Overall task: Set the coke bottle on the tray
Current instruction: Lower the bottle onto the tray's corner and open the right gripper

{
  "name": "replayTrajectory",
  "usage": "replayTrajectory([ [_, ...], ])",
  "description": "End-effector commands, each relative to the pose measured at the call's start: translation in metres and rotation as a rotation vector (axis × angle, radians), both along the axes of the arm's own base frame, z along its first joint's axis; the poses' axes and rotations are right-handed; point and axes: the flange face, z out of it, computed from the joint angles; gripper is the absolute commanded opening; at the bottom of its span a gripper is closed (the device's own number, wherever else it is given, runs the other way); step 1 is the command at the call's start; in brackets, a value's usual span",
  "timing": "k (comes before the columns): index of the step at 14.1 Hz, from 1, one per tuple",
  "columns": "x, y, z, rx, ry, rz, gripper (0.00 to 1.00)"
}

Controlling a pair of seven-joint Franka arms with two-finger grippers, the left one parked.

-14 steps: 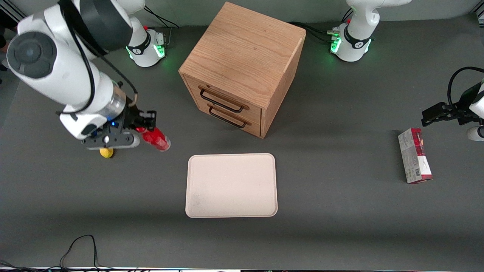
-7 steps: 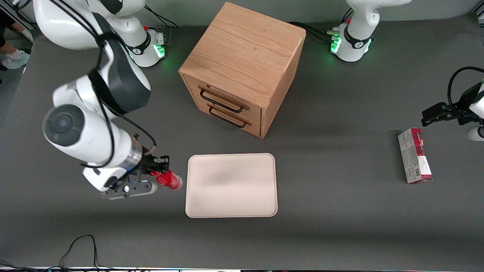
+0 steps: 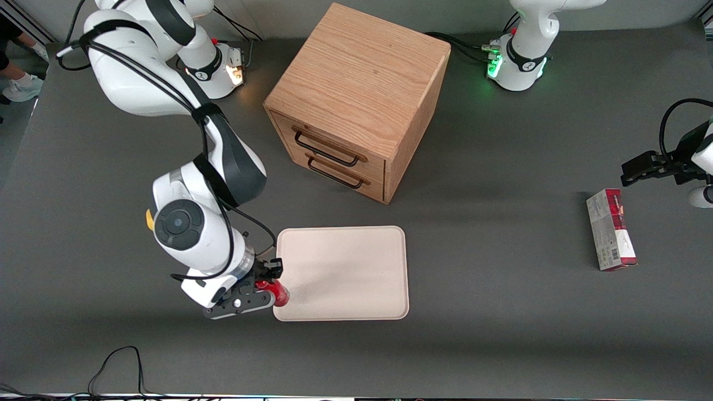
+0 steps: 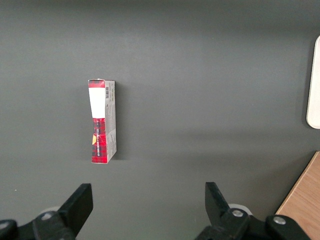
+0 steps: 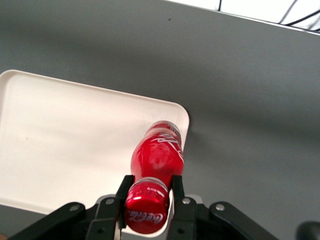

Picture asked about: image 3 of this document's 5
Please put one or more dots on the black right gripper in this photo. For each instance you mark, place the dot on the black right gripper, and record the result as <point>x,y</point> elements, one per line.
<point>264,272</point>

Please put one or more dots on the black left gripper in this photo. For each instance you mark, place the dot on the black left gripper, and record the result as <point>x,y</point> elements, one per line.
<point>683,157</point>

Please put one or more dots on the red coke bottle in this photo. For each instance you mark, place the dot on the red coke bottle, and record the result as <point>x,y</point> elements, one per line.
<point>279,293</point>

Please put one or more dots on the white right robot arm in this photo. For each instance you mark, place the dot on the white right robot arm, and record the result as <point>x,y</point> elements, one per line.
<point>184,223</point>

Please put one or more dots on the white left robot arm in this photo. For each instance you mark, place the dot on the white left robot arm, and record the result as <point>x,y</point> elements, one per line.
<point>526,53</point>

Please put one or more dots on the beige plastic tray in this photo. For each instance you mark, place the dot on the beige plastic tray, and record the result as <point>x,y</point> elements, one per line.
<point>348,273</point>

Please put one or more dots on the grey red carton box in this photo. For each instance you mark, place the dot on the grey red carton box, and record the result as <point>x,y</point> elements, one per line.
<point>610,231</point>

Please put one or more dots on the yellow lemon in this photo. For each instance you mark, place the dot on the yellow lemon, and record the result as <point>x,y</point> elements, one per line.
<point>150,220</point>

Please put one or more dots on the wooden drawer cabinet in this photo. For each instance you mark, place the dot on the wooden drawer cabinet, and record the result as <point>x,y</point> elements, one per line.
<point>362,78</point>

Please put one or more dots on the person in dark clothes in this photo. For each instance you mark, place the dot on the person in dark clothes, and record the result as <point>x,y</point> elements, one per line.
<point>22,88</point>

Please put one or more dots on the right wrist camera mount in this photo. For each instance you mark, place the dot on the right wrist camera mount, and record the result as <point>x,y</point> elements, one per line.
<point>239,304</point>

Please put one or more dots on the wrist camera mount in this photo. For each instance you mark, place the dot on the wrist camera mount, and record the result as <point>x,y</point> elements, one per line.
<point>702,197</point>
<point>239,304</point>

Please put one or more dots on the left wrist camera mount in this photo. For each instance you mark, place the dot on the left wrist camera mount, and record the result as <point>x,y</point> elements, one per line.
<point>702,197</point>

